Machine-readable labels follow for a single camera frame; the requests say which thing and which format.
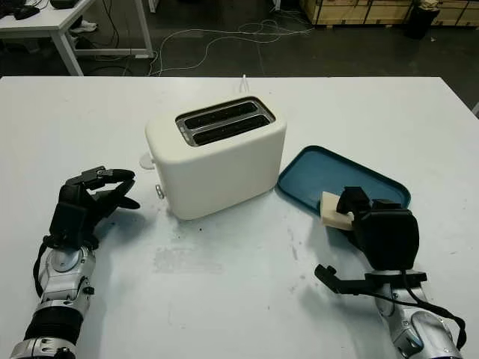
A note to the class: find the wooden crate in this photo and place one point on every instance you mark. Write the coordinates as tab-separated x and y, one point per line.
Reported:
337	11

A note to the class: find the pale bread slice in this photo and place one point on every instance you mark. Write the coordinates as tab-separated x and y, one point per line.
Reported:
331	213

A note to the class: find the white two-slot toaster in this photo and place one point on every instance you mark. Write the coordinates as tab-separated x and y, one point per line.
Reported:
217	175

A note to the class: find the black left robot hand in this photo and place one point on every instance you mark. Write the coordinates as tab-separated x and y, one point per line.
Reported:
112	194

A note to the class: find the black computer mouse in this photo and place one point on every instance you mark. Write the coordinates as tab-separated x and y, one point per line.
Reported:
26	12

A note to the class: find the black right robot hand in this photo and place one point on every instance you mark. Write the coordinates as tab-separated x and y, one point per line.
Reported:
389	239

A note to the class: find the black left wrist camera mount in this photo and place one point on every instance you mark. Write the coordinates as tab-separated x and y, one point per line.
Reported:
68	222

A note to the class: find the blue plastic tray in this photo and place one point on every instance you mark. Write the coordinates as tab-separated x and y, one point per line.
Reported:
318	172

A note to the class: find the black desktop device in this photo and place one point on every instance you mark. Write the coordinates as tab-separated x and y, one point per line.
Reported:
63	3

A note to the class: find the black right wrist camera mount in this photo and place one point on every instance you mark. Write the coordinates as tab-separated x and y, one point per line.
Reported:
344	284

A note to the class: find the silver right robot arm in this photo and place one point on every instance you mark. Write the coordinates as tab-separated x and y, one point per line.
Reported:
419	329

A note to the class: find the white toaster lever knob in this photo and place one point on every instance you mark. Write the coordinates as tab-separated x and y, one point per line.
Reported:
144	161

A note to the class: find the white office desk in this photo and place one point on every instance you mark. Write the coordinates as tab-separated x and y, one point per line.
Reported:
56	16

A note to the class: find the silver toaster dial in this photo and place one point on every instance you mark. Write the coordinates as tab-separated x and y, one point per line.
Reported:
160	191

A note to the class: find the white shoes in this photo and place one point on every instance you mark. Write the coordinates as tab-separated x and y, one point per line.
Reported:
88	25

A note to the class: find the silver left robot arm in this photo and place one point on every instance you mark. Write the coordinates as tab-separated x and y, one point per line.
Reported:
61	284

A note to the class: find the black keyboard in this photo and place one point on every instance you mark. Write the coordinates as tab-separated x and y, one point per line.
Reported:
5	11

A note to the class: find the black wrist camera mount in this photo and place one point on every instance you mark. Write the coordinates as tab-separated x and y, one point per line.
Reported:
68	222
344	284

